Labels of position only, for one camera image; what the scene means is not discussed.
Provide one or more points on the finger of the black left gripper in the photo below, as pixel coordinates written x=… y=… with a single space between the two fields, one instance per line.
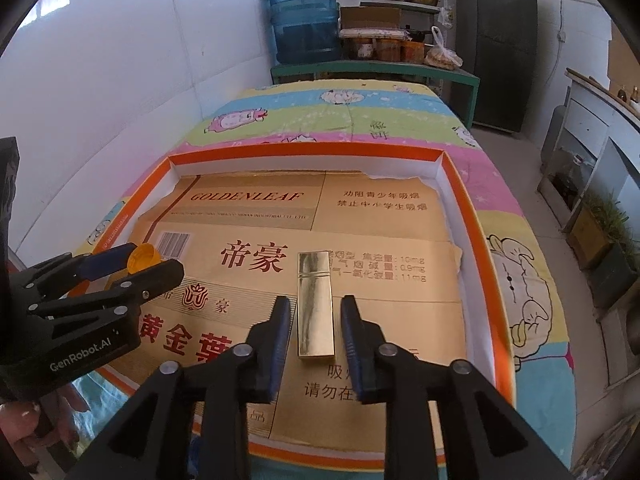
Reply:
x=59 y=309
x=70 y=270

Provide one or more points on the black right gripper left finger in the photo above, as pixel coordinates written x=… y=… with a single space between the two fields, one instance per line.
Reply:
x=150 y=436

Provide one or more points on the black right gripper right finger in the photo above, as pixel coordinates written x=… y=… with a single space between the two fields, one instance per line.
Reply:
x=483 y=435

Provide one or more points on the large orange bottle cap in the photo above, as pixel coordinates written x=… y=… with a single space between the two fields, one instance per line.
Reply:
x=142 y=258

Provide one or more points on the gold rectangular lighter box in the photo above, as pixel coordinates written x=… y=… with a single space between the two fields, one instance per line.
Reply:
x=315 y=328

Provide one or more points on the person left hand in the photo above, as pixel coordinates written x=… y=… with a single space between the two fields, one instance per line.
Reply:
x=20 y=419

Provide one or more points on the orange rimmed shallow box tray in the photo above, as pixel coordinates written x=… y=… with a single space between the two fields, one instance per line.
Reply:
x=486 y=330

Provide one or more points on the brown cardboard liner sheet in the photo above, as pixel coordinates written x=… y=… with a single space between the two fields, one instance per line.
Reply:
x=314 y=237

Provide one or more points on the potted green plant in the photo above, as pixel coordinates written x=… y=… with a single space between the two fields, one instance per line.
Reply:
x=600 y=226

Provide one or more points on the colourful cartoon quilt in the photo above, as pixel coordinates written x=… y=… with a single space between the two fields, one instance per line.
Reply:
x=387 y=112

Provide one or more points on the white kitchen counter cabinet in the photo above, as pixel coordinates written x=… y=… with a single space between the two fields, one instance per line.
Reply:
x=593 y=145

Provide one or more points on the blue water jug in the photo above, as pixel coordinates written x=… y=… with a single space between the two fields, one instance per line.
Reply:
x=306 y=31

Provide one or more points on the plastic bag of food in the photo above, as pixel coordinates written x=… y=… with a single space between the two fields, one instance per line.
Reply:
x=440 y=56

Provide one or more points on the black refrigerator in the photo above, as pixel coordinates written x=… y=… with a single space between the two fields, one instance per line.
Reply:
x=497 y=41

